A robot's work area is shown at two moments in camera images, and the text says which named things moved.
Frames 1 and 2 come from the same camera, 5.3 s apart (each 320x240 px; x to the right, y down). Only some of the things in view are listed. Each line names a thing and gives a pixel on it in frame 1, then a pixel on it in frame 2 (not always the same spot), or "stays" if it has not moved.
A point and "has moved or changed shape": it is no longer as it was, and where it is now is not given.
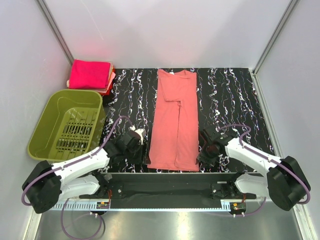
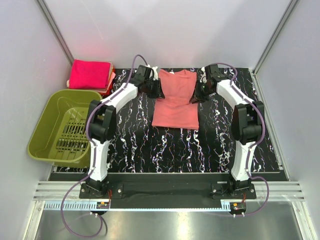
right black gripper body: (207, 155) → (203, 87)
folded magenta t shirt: (86, 74) stays
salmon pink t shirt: (174, 144) has moved or changed shape
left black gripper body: (137, 155) → (151, 84)
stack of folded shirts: (92, 75) stays
